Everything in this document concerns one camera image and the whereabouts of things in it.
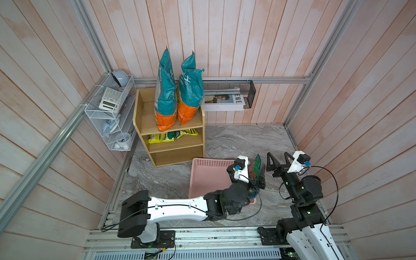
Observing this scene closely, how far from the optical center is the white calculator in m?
0.74

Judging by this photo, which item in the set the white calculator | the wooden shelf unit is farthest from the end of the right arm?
the white calculator

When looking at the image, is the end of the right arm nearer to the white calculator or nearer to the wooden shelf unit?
the wooden shelf unit
